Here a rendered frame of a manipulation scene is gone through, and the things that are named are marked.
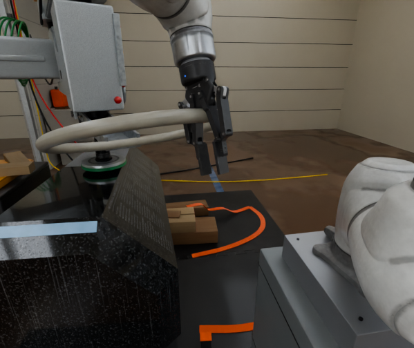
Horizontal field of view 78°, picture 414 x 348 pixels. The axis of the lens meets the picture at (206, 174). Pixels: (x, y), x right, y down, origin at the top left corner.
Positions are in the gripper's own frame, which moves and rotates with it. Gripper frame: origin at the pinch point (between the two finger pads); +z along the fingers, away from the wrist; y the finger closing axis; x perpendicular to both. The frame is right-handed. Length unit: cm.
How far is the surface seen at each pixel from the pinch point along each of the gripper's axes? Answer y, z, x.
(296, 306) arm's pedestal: -8.4, 38.7, -11.7
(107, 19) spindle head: 61, -62, -17
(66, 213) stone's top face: 60, 11, 14
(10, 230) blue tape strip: 67, 13, 29
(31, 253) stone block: 60, 21, 26
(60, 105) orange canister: 389, -107, -102
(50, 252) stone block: 56, 21, 22
